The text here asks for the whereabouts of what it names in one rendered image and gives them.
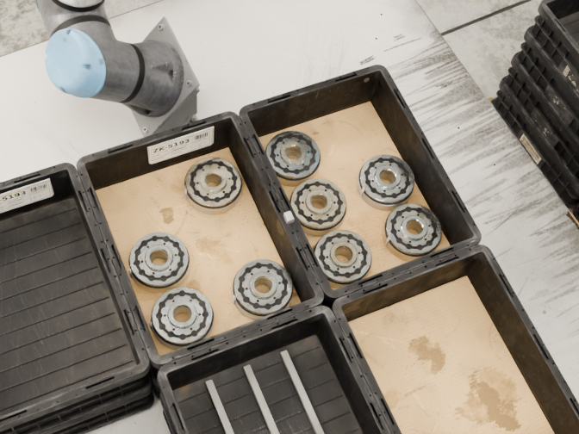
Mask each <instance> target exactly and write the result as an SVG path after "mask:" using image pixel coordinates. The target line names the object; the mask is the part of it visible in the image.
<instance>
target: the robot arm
mask: <svg viewBox="0 0 579 434"><path fill-rule="evenodd" d="M35 2H36V5H37V7H38V9H39V11H40V14H41V17H42V20H43V22H44V24H45V27H46V30H47V34H48V37H49V41H48V43H47V48H46V51H45V53H46V54H47V57H46V58H45V66H46V70H47V75H48V76H49V78H50V80H51V82H52V83H53V85H54V86H55V87H56V88H57V89H59V90H61V91H62V92H65V93H66V94H71V95H73V96H76V97H81V98H93V99H98V100H104V101H109V102H118V103H122V104H123V105H125V106H126V107H128V108H130V109H132V110H133V111H134V112H135V113H137V114H139V115H143V116H148V117H160V116H162V115H165V114H166V113H168V112H169V111H170V110H171V109H172V108H173V107H174V105H175V104H176V102H177V100H178V98H179V96H180V94H181V91H182V88H183V83H184V67H183V62H182V60H181V57H180V55H179V53H178V52H177V50H176V49H175V48H174V47H173V46H172V45H170V44H168V43H166V42H163V41H159V40H148V41H144V42H138V43H133V44H131V43H127V42H124V41H120V40H117V39H116V38H115V35H114V32H113V30H112V27H111V25H110V23H109V19H108V17H107V15H106V12H105V8H104V4H105V0H35Z"/></svg>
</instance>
